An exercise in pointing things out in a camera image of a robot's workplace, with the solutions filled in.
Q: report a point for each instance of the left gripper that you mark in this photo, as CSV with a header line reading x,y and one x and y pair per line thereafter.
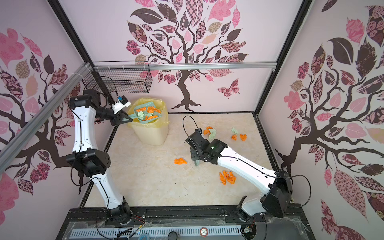
x,y
117,117

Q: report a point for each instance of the green hand brush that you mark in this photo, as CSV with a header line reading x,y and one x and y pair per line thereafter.
x,y
195,157

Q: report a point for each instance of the green scrap mid table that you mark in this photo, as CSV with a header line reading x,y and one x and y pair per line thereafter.
x,y
141,115

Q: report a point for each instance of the green dustpan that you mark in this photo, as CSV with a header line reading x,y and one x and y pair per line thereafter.
x,y
143,107

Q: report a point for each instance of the orange scrap mid table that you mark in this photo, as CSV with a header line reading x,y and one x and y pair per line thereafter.
x,y
152,110

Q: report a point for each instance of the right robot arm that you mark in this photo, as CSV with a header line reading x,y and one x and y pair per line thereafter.
x,y
276,187

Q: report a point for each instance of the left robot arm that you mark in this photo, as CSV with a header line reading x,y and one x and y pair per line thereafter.
x,y
88,159

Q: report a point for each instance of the green scrap centre back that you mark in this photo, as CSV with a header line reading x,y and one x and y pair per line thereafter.
x,y
213,133

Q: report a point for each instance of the green scrap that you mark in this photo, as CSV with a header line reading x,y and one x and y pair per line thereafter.
x,y
213,133
234,131

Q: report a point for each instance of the orange scrap pile front right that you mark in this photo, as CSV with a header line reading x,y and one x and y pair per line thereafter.
x,y
227,177

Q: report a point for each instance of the green scrap back right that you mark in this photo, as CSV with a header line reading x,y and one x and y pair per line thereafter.
x,y
234,131

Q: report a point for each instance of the cream trash bin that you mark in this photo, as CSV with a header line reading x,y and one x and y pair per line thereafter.
x,y
154,136

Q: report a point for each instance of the yellow bin liner bag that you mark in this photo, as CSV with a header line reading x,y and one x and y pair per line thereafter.
x,y
164,120

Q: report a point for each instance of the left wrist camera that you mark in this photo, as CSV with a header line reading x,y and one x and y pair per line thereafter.
x,y
121,103

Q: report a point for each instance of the black wire basket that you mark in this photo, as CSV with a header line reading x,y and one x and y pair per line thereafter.
x,y
119,76

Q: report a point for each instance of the aluminium rail back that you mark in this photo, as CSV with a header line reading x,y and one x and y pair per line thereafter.
x,y
200,66

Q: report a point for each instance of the aluminium rail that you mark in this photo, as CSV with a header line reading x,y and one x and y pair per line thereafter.
x,y
11,150
200,66

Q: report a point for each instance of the white slotted cable duct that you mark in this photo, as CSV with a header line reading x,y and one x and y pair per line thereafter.
x,y
157,233

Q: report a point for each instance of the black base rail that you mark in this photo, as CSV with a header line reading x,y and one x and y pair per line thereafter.
x,y
293,226

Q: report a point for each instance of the aluminium rail left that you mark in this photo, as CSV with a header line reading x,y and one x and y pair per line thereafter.
x,y
11,150

